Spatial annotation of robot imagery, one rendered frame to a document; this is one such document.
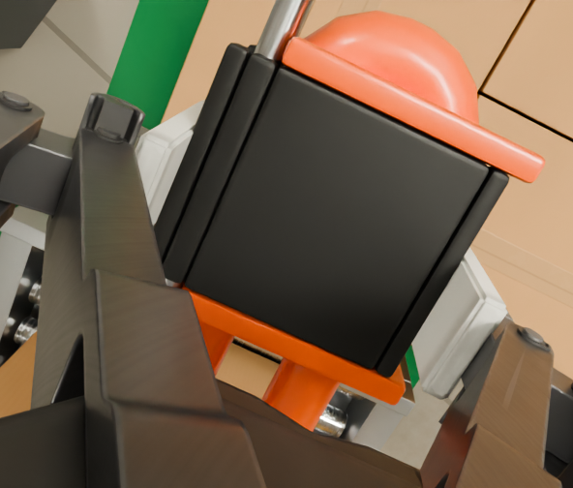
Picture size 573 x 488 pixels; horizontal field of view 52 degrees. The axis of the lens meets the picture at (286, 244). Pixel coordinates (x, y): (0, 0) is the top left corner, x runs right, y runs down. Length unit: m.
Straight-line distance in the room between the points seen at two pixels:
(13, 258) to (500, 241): 0.76
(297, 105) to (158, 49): 1.32
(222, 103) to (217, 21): 0.73
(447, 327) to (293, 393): 0.07
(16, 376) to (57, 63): 0.93
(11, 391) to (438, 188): 0.67
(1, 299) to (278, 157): 0.92
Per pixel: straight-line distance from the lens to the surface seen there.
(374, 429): 1.03
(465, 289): 0.16
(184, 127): 0.16
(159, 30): 1.47
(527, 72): 0.91
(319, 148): 0.16
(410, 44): 0.17
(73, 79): 1.55
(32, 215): 0.99
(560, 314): 1.04
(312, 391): 0.20
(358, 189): 0.16
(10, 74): 1.62
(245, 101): 0.16
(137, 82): 1.49
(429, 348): 0.16
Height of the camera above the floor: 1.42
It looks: 70 degrees down
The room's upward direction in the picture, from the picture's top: 168 degrees counter-clockwise
